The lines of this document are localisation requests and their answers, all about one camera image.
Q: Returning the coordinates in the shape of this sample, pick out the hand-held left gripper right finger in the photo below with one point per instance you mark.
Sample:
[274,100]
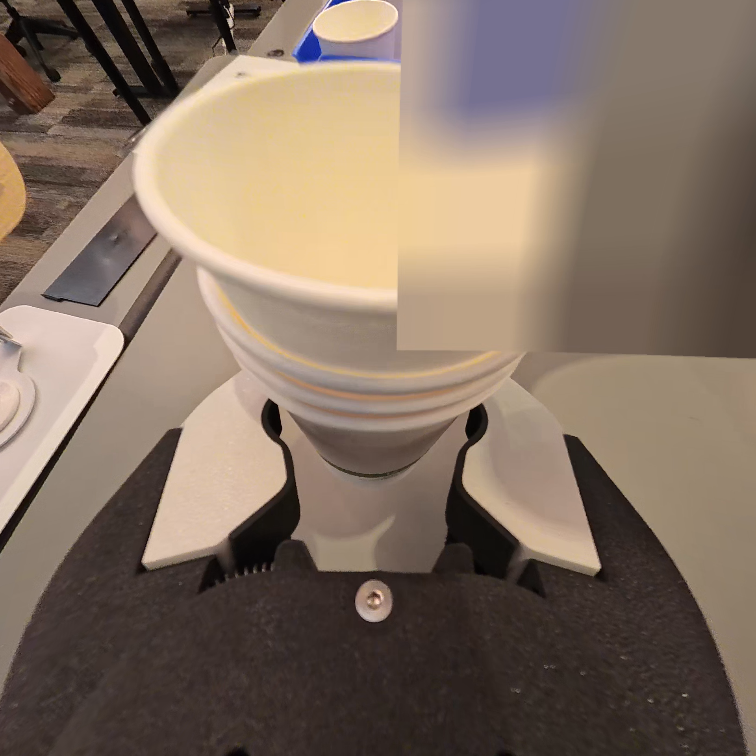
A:
[531,484]

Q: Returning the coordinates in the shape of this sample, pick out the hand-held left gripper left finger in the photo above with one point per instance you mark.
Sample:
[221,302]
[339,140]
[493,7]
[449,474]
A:
[218,484]

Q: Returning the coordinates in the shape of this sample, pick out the stack of nested paper cups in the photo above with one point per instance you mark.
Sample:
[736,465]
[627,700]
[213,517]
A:
[366,407]

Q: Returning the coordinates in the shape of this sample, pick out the white paper cup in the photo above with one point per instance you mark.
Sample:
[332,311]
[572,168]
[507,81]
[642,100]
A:
[354,23]
[283,177]

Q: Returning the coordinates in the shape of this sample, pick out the narrow blue plastic bin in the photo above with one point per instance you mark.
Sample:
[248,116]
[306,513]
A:
[306,50]

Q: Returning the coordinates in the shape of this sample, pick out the white clipboard stand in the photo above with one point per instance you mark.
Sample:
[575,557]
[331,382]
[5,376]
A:
[65,366]

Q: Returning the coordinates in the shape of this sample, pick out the black rectangular table inlay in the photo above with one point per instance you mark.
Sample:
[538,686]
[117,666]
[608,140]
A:
[106,260]

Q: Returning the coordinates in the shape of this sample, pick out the wooden instruction clipboard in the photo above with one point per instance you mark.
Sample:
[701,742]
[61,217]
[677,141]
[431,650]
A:
[10,195]

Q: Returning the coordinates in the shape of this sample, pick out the black office chair base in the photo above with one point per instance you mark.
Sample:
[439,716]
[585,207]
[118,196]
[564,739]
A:
[32,29]

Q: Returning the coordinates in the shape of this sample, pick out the brown wooden post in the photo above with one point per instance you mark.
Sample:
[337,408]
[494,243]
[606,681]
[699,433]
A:
[23,77]

